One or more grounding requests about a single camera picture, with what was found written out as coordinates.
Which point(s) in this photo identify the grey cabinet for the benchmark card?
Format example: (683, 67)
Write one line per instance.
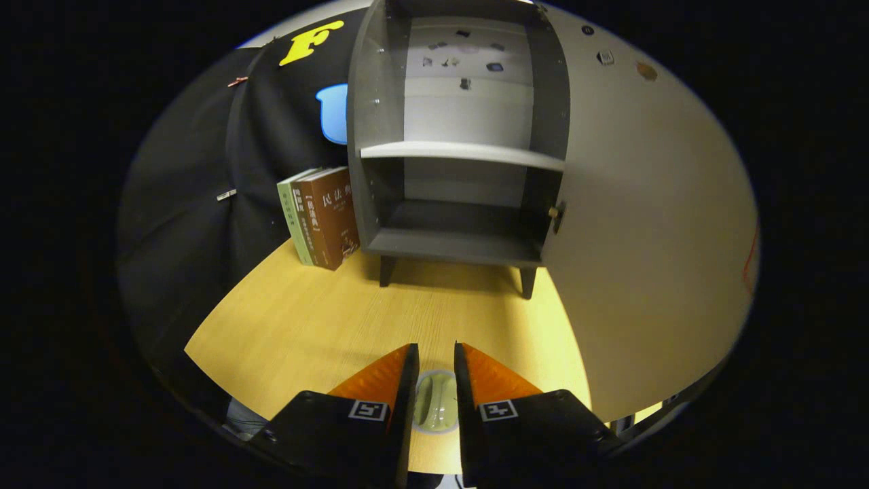
(461, 244)

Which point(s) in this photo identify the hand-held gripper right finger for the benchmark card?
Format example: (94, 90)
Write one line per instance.
(465, 421)

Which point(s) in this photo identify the green ceramic dish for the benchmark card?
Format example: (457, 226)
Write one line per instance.
(434, 401)

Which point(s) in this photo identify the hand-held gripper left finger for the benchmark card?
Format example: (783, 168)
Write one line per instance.
(406, 421)

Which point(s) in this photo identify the brown book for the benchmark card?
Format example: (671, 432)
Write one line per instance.
(343, 217)
(311, 231)

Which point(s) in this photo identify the red cloth clip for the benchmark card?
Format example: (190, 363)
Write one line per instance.
(237, 81)

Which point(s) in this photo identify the beige cabinet door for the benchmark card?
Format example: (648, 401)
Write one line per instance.
(645, 238)

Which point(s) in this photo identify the white cloth clip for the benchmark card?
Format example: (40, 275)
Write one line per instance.
(226, 195)

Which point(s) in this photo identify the black backdrop cloth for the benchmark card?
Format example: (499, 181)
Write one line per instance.
(183, 204)

